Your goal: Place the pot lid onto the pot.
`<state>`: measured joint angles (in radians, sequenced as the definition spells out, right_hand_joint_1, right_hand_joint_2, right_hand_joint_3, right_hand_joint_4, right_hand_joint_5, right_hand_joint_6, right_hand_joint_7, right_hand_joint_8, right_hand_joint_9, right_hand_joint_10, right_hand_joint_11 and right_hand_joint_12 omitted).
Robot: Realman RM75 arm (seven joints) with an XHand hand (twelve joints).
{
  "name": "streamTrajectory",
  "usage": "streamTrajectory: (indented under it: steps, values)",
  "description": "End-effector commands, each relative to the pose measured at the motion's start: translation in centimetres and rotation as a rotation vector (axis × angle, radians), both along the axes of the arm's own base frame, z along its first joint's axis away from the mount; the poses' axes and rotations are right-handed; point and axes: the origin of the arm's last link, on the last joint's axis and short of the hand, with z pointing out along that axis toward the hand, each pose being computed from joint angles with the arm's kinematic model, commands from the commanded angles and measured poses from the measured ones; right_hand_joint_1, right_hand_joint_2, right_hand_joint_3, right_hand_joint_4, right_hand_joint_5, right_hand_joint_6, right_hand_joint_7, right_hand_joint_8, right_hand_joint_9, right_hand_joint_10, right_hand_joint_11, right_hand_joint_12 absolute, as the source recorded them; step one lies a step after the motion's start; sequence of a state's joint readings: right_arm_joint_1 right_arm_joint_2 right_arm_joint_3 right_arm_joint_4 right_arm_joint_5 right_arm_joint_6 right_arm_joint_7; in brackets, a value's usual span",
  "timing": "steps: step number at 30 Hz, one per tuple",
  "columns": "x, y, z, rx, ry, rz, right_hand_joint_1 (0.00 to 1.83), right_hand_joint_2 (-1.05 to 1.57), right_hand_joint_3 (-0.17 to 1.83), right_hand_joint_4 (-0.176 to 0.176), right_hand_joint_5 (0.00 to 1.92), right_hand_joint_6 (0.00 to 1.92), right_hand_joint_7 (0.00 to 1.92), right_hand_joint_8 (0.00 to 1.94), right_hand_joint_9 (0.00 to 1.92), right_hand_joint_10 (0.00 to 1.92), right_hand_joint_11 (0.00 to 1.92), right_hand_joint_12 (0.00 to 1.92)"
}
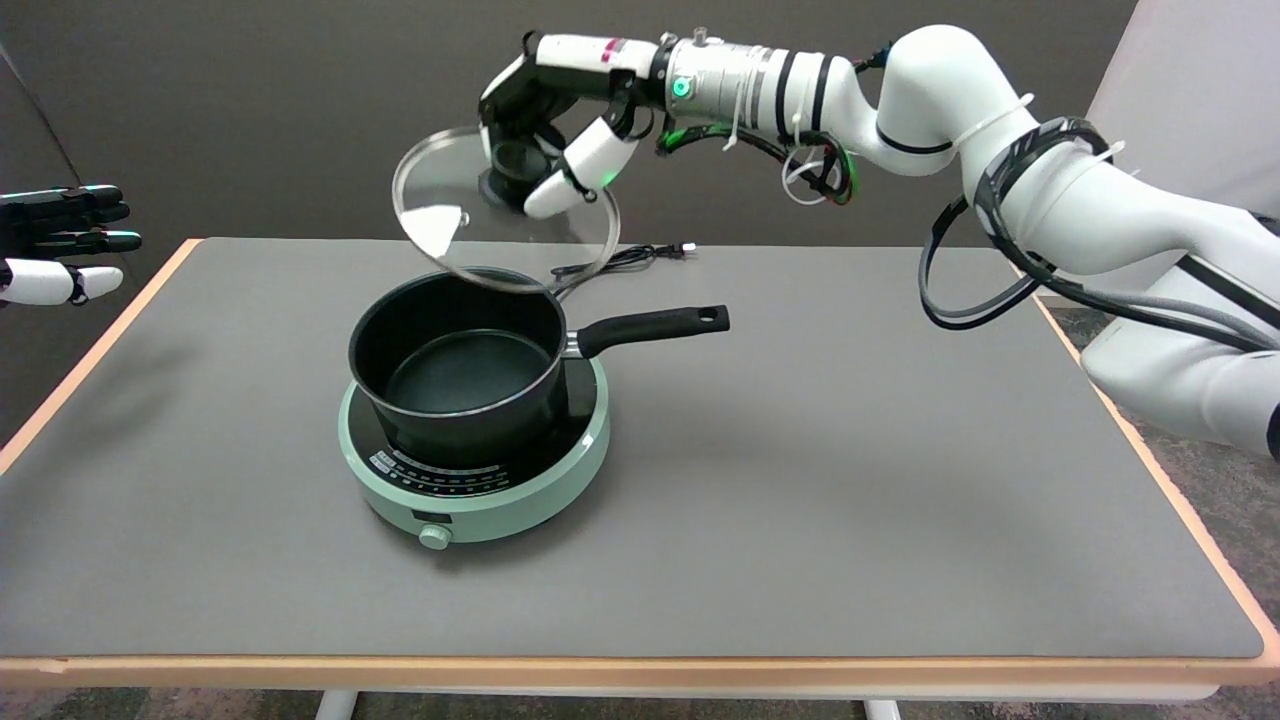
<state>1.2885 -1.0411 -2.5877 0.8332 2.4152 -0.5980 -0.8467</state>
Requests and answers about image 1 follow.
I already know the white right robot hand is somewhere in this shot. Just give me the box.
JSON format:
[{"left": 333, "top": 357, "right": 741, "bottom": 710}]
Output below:
[{"left": 477, "top": 30, "right": 671, "bottom": 221}]

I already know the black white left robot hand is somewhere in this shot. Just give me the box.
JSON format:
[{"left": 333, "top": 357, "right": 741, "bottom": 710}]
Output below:
[{"left": 0, "top": 185, "right": 143, "bottom": 308}]

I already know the glass pot lid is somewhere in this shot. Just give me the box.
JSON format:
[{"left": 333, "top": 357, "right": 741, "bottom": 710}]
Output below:
[{"left": 391, "top": 127, "right": 622, "bottom": 295}]

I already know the green induction cooker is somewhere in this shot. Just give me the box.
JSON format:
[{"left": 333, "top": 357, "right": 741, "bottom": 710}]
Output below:
[{"left": 337, "top": 355, "right": 612, "bottom": 551}]

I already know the grey table mat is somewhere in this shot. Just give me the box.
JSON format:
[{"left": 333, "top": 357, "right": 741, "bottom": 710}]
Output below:
[{"left": 0, "top": 238, "right": 1266, "bottom": 659}]

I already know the white partition panel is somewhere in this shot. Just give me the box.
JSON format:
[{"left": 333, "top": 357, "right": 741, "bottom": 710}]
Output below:
[{"left": 1085, "top": 0, "right": 1280, "bottom": 216}]

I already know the black power cord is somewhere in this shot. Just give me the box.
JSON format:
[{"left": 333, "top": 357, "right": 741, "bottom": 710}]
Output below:
[{"left": 550, "top": 242, "right": 698, "bottom": 301}]

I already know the coloured wrist wire bundle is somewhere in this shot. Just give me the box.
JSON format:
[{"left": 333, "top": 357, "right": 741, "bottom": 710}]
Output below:
[{"left": 655, "top": 125, "right": 856, "bottom": 208}]

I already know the black saucepan with handle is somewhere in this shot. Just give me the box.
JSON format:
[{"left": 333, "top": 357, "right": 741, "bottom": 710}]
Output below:
[{"left": 347, "top": 267, "right": 731, "bottom": 471}]

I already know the black sleeved cable bundle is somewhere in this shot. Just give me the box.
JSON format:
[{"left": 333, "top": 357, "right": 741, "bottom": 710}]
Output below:
[{"left": 975, "top": 118, "right": 1280, "bottom": 351}]

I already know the thick black cable loop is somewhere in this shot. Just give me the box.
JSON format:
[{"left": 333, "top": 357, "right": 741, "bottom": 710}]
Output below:
[{"left": 918, "top": 195, "right": 1046, "bottom": 331}]

